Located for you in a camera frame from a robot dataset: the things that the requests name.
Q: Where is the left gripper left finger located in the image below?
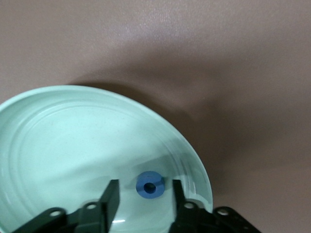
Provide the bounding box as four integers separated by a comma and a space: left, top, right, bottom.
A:
12, 179, 121, 233

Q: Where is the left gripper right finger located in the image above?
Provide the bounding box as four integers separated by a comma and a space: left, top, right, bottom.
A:
167, 179, 262, 233

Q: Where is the blue letter o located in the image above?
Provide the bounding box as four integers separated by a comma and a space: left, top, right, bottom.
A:
135, 171, 165, 200

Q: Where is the light green round plate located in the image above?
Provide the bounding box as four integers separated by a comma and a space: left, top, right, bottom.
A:
0, 84, 214, 233

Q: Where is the brown table cover sheet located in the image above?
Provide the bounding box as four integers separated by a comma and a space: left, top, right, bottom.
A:
0, 0, 311, 233

